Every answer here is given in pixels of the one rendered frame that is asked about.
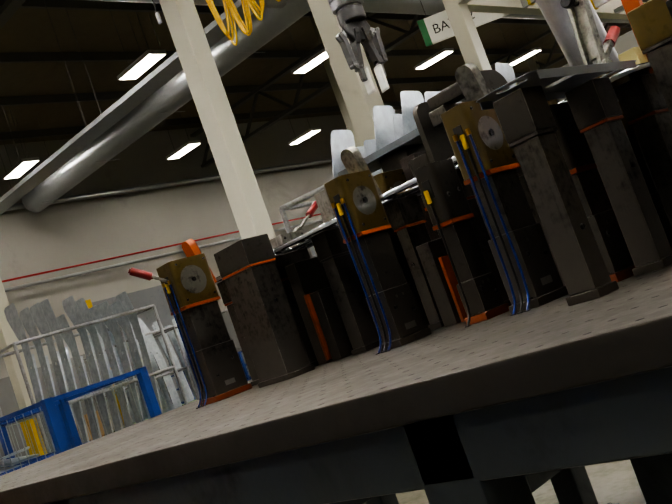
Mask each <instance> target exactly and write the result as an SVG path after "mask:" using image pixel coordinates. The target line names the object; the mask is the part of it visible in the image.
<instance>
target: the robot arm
mask: <svg viewBox="0 0 672 504"><path fill-rule="evenodd" d="M535 1H536V3H537V4H538V6H539V8H540V10H541V12H542V14H543V16H544V18H545V20H546V22H547V24H548V25H549V27H550V29H551V31H552V33H553V35H554V37H555V39H556V41H557V43H558V45H559V46H560V48H561V50H562V52H563V54H564V56H565V58H566V60H567V62H568V64H569V66H580V65H584V63H583V60H582V56H581V53H580V50H579V46H578V43H577V40H576V36H575V33H574V29H573V26H572V23H571V19H570V16H569V13H568V9H565V8H563V7H562V6H561V4H560V0H535ZM363 2H364V0H328V3H329V6H330V8H331V11H332V13H333V14H334V15H336V17H337V20H338V22H339V25H340V27H341V28H342V32H340V33H339V34H338V35H337V36H336V37H335V39H336V40H337V42H338V43H339V44H340V46H341V49H342V51H343V54H344V56H345V59H346V61H347V63H348V66H349V68H350V70H354V71H355V72H356V73H359V76H360V79H361V81H362V82H364V84H365V87H366V90H367V93H368V95H371V94H373V93H374V92H375V91H376V89H375V86H374V83H373V81H372V78H371V75H370V72H369V70H368V67H367V66H365V67H364V62H363V57H362V52H361V46H360V43H361V44H362V46H364V47H365V49H366V51H367V53H368V55H369V56H370V58H371V60H372V62H373V64H374V65H375V68H374V72H375V75H376V78H377V80H378V83H379V86H380V88H381V91H382V93H384V92H385V91H387V90H388V89H389V88H390V87H389V85H388V82H387V79H386V76H387V74H386V71H385V69H384V66H383V64H384V63H385V62H387V61H388V58H387V55H386V52H385V49H384V46H383V43H382V40H381V37H380V28H379V27H376V28H372V27H370V25H369V24H368V22H367V19H366V18H367V16H366V13H365V10H364V8H363V5H362V4H363ZM589 3H590V7H591V10H592V13H593V16H594V20H595V23H596V26H597V30H598V33H599V36H600V39H601V43H602V46H603V42H604V40H605V38H606V35H607V33H606V31H605V29H604V27H603V25H602V23H601V21H600V19H599V17H598V15H597V13H596V11H595V9H594V7H593V6H592V4H591V2H590V0H589ZM369 33H370V34H369ZM371 37H372V38H371ZM347 38H348V39H349V41H348V39H347ZM349 42H350V44H349ZM351 48H352V49H351ZM609 58H610V59H611V60H612V61H613V62H620V61H619V58H618V54H617V52H616V50H615V48H614V47H613V48H612V51H611V53H610V56H609Z"/></svg>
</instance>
